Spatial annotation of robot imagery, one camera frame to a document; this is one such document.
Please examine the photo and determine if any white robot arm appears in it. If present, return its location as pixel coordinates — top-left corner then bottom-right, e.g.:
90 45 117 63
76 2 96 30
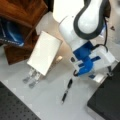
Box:
53 0 115 77

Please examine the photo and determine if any black and silver drawer box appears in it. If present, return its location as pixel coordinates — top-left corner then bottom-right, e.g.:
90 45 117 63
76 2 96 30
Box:
87 62 120 120

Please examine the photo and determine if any black pen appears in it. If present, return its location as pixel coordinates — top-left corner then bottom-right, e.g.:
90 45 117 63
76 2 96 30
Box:
61 79 73 104

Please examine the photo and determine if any brown wooden shelf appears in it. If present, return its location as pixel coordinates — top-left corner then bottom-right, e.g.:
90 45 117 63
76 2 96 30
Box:
0 0 48 65

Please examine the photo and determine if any white and blue gripper body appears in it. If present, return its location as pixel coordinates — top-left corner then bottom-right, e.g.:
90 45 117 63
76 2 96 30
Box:
70 47 115 77

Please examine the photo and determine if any blue book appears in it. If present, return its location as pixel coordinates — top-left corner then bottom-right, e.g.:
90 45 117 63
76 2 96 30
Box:
0 18 24 46

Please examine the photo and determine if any white spiral notebook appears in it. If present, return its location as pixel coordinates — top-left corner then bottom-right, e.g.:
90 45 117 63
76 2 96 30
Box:
27 31 62 75

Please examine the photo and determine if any metal binder clip stand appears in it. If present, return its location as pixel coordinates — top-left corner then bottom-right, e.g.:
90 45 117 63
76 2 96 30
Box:
23 68 41 88

